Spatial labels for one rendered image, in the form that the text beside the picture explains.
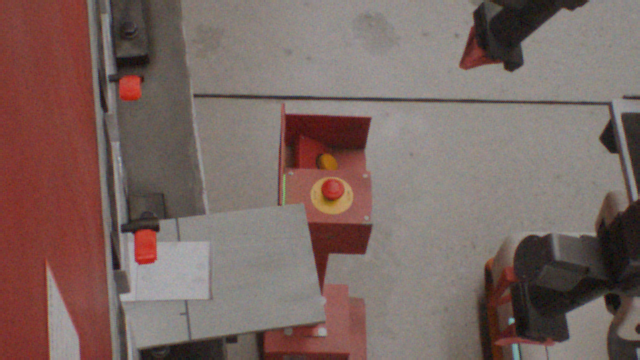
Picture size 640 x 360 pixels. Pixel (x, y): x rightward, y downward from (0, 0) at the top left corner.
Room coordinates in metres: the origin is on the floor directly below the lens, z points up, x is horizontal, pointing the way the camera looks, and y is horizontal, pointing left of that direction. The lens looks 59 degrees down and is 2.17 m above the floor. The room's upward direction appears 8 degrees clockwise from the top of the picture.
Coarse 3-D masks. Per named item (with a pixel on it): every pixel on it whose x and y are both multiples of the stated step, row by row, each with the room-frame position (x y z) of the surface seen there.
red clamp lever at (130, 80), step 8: (120, 72) 0.64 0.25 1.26; (128, 72) 0.64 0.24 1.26; (136, 72) 0.64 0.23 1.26; (112, 80) 0.63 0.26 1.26; (120, 80) 0.63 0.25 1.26; (128, 80) 0.61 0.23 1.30; (136, 80) 0.61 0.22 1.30; (144, 80) 0.64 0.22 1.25; (120, 88) 0.59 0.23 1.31; (128, 88) 0.58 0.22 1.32; (136, 88) 0.59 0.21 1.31; (128, 96) 0.58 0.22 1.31; (136, 96) 0.58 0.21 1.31
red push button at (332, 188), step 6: (330, 180) 0.80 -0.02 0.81; (336, 180) 0.80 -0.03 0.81; (324, 186) 0.79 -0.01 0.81; (330, 186) 0.79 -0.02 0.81; (336, 186) 0.79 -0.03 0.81; (342, 186) 0.79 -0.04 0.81; (324, 192) 0.78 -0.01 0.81; (330, 192) 0.78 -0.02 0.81; (336, 192) 0.78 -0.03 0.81; (342, 192) 0.78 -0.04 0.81; (330, 198) 0.77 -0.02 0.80; (336, 198) 0.77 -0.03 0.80
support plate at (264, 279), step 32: (160, 224) 0.58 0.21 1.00; (192, 224) 0.59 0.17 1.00; (224, 224) 0.60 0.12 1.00; (256, 224) 0.60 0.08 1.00; (288, 224) 0.61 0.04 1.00; (224, 256) 0.55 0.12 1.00; (256, 256) 0.55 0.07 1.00; (288, 256) 0.56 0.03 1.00; (224, 288) 0.50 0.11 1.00; (256, 288) 0.51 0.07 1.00; (288, 288) 0.51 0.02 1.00; (160, 320) 0.44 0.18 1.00; (192, 320) 0.45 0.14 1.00; (224, 320) 0.46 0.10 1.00; (256, 320) 0.46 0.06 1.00; (288, 320) 0.47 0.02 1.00; (320, 320) 0.47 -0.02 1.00
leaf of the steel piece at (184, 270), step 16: (160, 256) 0.53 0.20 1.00; (176, 256) 0.54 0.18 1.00; (192, 256) 0.54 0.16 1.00; (208, 256) 0.54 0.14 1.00; (144, 272) 0.51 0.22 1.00; (160, 272) 0.51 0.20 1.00; (176, 272) 0.51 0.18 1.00; (192, 272) 0.52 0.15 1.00; (208, 272) 0.52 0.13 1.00; (144, 288) 0.48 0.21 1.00; (160, 288) 0.49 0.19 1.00; (176, 288) 0.49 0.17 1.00; (192, 288) 0.49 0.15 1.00; (208, 288) 0.50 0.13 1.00
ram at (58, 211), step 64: (0, 0) 0.28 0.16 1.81; (64, 0) 0.48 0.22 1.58; (0, 64) 0.24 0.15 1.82; (64, 64) 0.40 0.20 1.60; (0, 128) 0.21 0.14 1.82; (64, 128) 0.34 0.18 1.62; (0, 192) 0.18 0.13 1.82; (64, 192) 0.28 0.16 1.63; (0, 256) 0.15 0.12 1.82; (64, 256) 0.23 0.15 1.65; (0, 320) 0.12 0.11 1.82
